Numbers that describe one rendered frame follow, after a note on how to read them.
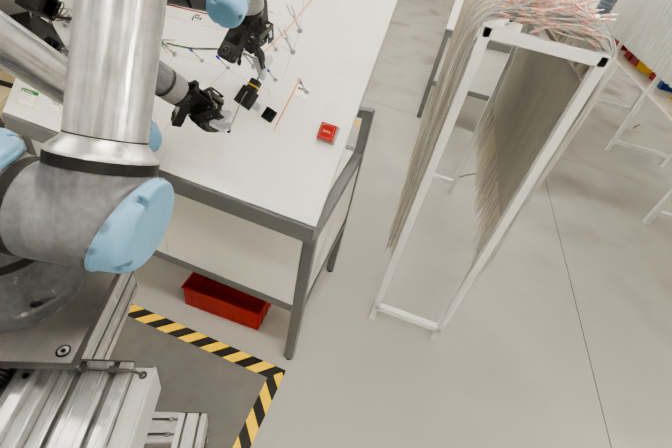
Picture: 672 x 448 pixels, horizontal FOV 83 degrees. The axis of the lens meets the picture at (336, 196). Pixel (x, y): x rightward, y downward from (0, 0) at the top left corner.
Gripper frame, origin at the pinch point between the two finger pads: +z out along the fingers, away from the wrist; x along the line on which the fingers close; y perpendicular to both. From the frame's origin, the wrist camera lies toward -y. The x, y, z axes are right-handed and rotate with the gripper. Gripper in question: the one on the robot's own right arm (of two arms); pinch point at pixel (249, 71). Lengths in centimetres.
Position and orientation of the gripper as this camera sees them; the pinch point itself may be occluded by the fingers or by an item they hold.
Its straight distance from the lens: 116.8
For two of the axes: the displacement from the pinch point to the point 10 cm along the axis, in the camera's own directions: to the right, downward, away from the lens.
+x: -8.2, -5.5, 1.6
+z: -1.2, 4.3, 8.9
